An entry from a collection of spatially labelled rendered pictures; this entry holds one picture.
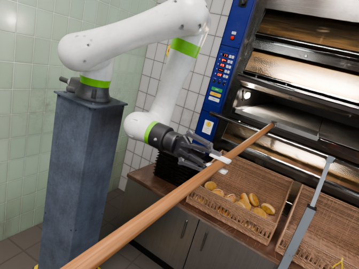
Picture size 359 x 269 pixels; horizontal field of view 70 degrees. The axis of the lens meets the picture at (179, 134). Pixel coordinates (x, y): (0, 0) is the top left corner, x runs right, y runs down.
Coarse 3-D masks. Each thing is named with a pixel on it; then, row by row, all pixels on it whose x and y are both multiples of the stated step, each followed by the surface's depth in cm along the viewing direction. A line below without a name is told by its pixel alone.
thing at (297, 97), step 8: (240, 80) 175; (248, 80) 172; (256, 88) 182; (264, 88) 171; (272, 88) 165; (280, 88) 163; (280, 96) 178; (288, 96) 167; (296, 96) 159; (304, 96) 157; (312, 104) 164; (320, 104) 155; (328, 104) 151; (336, 104) 149; (336, 112) 161; (344, 112) 152; (352, 112) 146
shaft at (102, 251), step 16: (240, 144) 105; (208, 176) 73; (176, 192) 59; (160, 208) 52; (128, 224) 45; (144, 224) 47; (112, 240) 41; (128, 240) 44; (80, 256) 37; (96, 256) 38
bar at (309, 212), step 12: (228, 120) 159; (288, 144) 144; (300, 144) 141; (324, 156) 135; (324, 168) 133; (312, 204) 124; (312, 216) 122; (300, 228) 125; (300, 240) 126; (288, 252) 129; (288, 264) 130
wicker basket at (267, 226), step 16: (240, 160) 194; (224, 176) 198; (240, 176) 193; (256, 176) 188; (272, 176) 184; (192, 192) 165; (208, 192) 159; (224, 192) 193; (240, 192) 192; (256, 192) 187; (272, 192) 182; (288, 192) 166; (208, 208) 161; (224, 208) 155; (240, 208) 150; (240, 224) 152; (256, 224) 147; (272, 224) 143; (256, 240) 149
